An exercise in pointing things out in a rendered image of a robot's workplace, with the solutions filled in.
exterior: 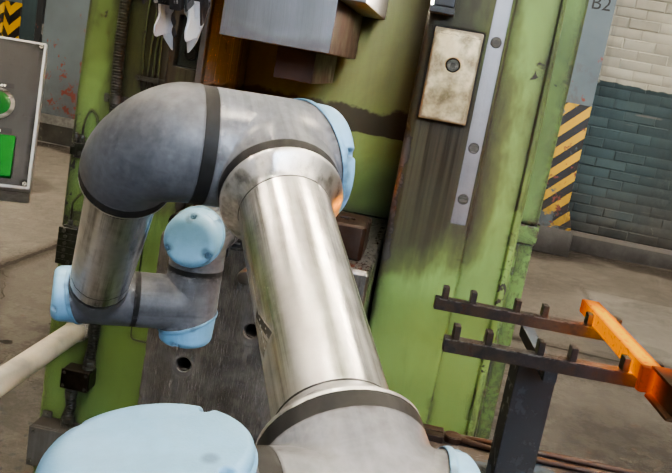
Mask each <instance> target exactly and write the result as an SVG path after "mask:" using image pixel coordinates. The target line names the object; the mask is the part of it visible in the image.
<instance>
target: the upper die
mask: <svg viewBox="0 0 672 473"><path fill-rule="evenodd" d="M362 19H363V17H362V16H361V15H359V14H358V13H357V12H355V11H354V10H353V9H351V8H350V7H348V6H347V5H346V4H344V3H343V2H341V1H340V0H224V4H223V11H222V18H221V25H220V31H219V34H220V35H225V36H230V37H236V38H241V39H246V40H251V41H256V42H261V43H266V44H272V45H277V46H278V45H280V46H285V47H291V48H297V49H302V50H308V51H313V52H318V53H323V54H328V55H333V56H338V57H344V58H349V59H355V58H356V52H357V47H358V41H359V36H360V30H361V24H362Z"/></svg>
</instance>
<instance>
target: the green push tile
mask: <svg viewBox="0 0 672 473"><path fill-rule="evenodd" d="M15 143H16V137H15V136H12V135H4V134H0V177H2V178H11V174H12V166H13V158H14V151H15Z"/></svg>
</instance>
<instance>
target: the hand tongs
mask: <svg viewBox="0 0 672 473"><path fill-rule="evenodd" d="M423 425H424V428H425V431H426V434H427V437H428V440H429V441H433V442H437V443H442V444H443V441H445V442H447V443H449V444H452V445H458V444H460V443H461V444H464V445H467V446H470V447H474V448H477V449H481V450H484V451H488V452H490V450H491V445H492V441H493V440H490V439H484V438H477V437H469V436H461V434H459V433H458V432H455V431H445V432H444V428H443V427H438V426H433V425H429V424H424V423H423ZM539 456H541V457H539ZM543 457H545V458H543ZM548 458H550V459H548ZM552 459H555V460H552ZM557 460H559V461H557ZM561 461H564V462H561ZM566 462H569V463H566ZM536 463H539V464H544V465H549V466H553V467H558V468H562V469H567V470H571V471H576V472H581V473H612V472H615V473H646V472H641V471H637V470H632V469H627V468H623V467H618V466H613V465H609V464H604V463H599V462H595V461H590V460H586V459H581V458H576V457H572V456H567V455H562V454H558V453H553V452H548V451H544V450H539V451H538V455H537V460H536ZM571 463H573V464H571ZM575 464H578V465H575ZM580 465H582V466H580ZM584 466H587V467H584ZM589 467H592V468H589ZM594 468H596V469H594ZM598 469H601V470H598ZM603 470H606V471H603ZM607 471H610V472H607Z"/></svg>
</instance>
